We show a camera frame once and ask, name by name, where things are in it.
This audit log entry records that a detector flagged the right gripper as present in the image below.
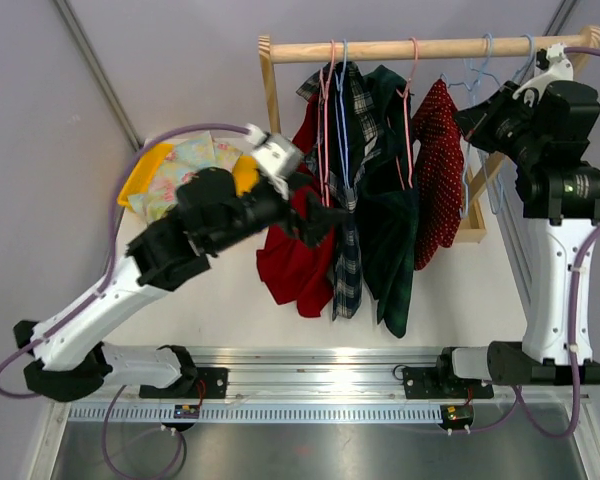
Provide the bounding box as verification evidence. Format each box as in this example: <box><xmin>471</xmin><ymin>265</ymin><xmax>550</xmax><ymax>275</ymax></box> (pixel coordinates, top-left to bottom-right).
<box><xmin>455</xmin><ymin>81</ymin><xmax>547</xmax><ymax>169</ymax></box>

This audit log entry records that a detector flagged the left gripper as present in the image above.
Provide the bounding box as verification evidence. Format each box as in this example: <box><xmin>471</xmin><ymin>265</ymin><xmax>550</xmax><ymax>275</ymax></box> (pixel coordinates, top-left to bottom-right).
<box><xmin>208</xmin><ymin>170</ymin><xmax>347</xmax><ymax>255</ymax></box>

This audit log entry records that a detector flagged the blue hanger with dotted skirt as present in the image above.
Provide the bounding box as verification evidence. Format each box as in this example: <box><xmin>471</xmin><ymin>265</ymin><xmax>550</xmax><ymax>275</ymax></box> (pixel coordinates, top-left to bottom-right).
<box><xmin>440</xmin><ymin>33</ymin><xmax>494</xmax><ymax>220</ymax></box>

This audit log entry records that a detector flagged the red polka dot skirt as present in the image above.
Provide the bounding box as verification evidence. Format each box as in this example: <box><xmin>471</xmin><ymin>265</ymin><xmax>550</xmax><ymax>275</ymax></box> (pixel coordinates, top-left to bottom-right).
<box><xmin>412</xmin><ymin>79</ymin><xmax>464</xmax><ymax>270</ymax></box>

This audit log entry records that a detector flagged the pastel floral skirt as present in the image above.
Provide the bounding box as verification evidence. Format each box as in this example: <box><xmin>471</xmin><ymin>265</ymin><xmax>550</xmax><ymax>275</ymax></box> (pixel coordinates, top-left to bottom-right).
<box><xmin>117</xmin><ymin>131</ymin><xmax>242</xmax><ymax>223</ymax></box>

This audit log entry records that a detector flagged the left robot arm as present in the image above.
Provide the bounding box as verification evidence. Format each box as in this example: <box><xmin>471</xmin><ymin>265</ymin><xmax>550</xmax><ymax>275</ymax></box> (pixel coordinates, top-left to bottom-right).
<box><xmin>13</xmin><ymin>168</ymin><xmax>347</xmax><ymax>402</ymax></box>

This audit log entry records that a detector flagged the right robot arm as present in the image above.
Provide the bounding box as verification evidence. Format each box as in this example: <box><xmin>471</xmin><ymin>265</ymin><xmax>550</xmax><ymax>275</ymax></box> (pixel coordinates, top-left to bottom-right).
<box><xmin>402</xmin><ymin>80</ymin><xmax>600</xmax><ymax>399</ymax></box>

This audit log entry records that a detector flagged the dark green plaid skirt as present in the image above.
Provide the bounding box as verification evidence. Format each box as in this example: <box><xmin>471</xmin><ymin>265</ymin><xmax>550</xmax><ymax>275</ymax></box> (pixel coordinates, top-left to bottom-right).
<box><xmin>356</xmin><ymin>65</ymin><xmax>419</xmax><ymax>338</ymax></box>

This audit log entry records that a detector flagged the navy white plaid skirt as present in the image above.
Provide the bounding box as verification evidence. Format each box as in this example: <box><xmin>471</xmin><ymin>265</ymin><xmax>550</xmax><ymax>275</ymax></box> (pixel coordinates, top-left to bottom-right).
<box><xmin>297</xmin><ymin>62</ymin><xmax>384</xmax><ymax>319</ymax></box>

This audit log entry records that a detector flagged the pink hanger with green skirt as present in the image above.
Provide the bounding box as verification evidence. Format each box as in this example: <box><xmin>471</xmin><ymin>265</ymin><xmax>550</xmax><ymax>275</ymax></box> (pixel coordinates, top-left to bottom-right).
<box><xmin>397</xmin><ymin>37</ymin><xmax>419</xmax><ymax>190</ymax></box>

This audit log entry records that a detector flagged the pink hanger left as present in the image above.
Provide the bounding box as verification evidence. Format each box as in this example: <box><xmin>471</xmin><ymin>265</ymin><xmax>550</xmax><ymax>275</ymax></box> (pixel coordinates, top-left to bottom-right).
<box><xmin>318</xmin><ymin>41</ymin><xmax>335</xmax><ymax>207</ymax></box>

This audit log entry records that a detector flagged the blue hanger with plaid skirt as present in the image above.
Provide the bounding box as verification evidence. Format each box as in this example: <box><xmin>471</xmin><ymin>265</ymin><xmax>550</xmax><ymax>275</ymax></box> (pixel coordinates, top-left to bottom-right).
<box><xmin>334</xmin><ymin>39</ymin><xmax>352</xmax><ymax>195</ymax></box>

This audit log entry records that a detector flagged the wooden clothes rack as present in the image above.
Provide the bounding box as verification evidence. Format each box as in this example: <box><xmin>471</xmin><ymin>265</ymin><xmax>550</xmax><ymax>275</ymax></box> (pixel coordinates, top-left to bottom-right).
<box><xmin>259</xmin><ymin>26</ymin><xmax>600</xmax><ymax>257</ymax></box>

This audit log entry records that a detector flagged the yellow plastic tray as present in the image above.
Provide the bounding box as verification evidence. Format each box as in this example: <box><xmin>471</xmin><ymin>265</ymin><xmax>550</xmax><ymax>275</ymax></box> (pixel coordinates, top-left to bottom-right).
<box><xmin>117</xmin><ymin>135</ymin><xmax>259</xmax><ymax>210</ymax></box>

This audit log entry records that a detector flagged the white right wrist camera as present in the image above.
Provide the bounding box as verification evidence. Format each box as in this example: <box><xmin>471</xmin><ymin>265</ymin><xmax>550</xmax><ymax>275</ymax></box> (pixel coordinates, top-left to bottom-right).
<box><xmin>512</xmin><ymin>42</ymin><xmax>574</xmax><ymax>107</ymax></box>

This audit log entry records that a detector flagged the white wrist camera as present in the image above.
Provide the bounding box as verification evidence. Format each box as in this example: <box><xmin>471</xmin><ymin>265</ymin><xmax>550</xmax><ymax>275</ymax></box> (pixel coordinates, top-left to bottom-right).
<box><xmin>245</xmin><ymin>124</ymin><xmax>303</xmax><ymax>200</ymax></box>
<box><xmin>512</xmin><ymin>42</ymin><xmax>574</xmax><ymax>107</ymax></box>

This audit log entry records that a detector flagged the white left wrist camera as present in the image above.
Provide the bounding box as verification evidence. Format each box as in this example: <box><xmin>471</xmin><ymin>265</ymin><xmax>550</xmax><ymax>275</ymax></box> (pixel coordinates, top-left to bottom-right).
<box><xmin>245</xmin><ymin>124</ymin><xmax>303</xmax><ymax>200</ymax></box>

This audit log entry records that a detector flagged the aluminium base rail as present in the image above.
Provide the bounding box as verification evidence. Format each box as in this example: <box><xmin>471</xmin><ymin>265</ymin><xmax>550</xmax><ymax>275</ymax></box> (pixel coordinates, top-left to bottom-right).
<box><xmin>51</xmin><ymin>347</ymin><xmax>515</xmax><ymax>426</ymax></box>

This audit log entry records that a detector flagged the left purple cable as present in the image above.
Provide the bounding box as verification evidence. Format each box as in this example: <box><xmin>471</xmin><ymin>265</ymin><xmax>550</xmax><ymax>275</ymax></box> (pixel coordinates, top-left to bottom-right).
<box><xmin>0</xmin><ymin>123</ymin><xmax>261</xmax><ymax>476</ymax></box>

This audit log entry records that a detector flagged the purple cable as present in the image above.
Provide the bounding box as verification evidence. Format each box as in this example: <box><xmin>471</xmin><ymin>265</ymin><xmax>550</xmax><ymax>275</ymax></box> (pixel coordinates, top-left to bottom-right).
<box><xmin>0</xmin><ymin>123</ymin><xmax>261</xmax><ymax>476</ymax></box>
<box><xmin>509</xmin><ymin>47</ymin><xmax>600</xmax><ymax>440</ymax></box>

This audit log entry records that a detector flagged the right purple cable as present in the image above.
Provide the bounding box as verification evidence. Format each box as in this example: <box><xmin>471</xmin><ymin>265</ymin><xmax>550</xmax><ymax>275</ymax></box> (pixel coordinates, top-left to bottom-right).
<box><xmin>509</xmin><ymin>47</ymin><xmax>600</xmax><ymax>440</ymax></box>

